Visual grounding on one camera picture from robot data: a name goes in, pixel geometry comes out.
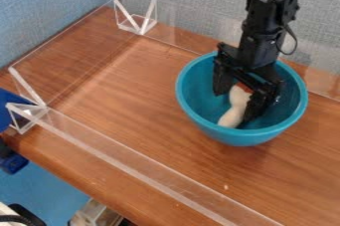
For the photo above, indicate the clear plastic box below table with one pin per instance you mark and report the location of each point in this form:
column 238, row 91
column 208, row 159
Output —
column 94, row 214

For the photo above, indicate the blue clamp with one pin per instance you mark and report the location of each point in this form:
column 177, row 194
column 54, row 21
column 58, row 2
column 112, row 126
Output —
column 12, row 161

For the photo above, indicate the blue plastic bowl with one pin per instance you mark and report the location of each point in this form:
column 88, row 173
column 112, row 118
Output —
column 204, row 107

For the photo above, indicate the clear acrylic barrier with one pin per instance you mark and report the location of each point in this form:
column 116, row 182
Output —
column 196, row 29
column 201, row 199
column 60, row 62

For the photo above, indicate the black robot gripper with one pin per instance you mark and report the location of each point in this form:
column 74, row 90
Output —
column 249, row 63

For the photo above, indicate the clear acrylic back barrier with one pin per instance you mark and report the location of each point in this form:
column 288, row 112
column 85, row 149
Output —
column 196, row 29

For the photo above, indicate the clear acrylic left barrier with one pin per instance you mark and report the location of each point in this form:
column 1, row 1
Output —
column 60, row 62

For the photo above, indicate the white brown plush mushroom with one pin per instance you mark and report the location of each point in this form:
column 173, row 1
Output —
column 238, row 98

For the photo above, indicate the clear acrylic front barrier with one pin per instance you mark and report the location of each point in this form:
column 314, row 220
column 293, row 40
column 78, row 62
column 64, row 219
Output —
column 201, row 199

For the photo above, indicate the black white object bottom left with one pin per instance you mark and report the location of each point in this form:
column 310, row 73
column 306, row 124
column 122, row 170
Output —
column 16, row 215

